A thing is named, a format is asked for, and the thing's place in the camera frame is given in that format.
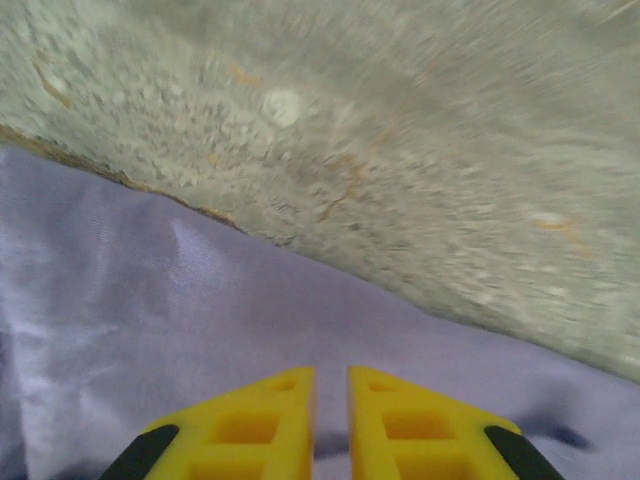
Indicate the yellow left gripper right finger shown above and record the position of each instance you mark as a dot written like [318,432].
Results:
[425,450]

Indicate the purple printed t-shirt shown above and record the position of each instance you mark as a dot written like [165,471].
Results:
[150,310]

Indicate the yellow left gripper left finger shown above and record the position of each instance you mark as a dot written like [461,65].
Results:
[240,450]

